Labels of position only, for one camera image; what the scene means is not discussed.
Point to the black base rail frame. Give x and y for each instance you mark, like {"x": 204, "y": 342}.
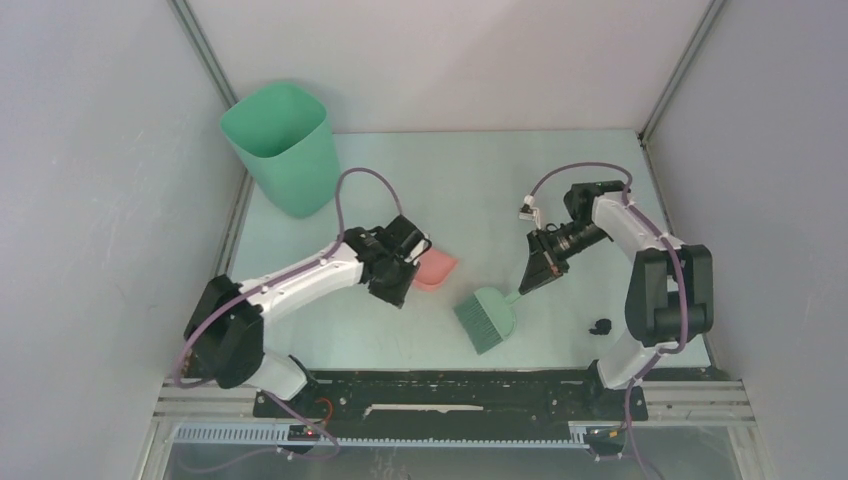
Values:
{"x": 475, "y": 406}

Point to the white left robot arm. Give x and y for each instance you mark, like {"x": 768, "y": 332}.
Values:
{"x": 228, "y": 328}

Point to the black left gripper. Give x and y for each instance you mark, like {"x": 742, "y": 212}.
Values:
{"x": 395, "y": 296}

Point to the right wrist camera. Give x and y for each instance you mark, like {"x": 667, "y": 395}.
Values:
{"x": 529, "y": 212}

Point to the green plastic waste bin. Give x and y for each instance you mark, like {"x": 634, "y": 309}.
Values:
{"x": 283, "y": 136}

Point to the mint green hand brush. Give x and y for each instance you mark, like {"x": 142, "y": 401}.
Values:
{"x": 488, "y": 318}

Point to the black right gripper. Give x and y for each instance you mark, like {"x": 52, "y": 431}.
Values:
{"x": 544, "y": 264}

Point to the pink plastic dustpan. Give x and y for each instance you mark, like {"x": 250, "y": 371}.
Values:
{"x": 435, "y": 268}

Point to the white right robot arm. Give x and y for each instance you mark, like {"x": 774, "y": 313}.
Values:
{"x": 669, "y": 300}

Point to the dark paper scrap front right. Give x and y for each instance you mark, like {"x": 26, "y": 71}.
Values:
{"x": 601, "y": 327}

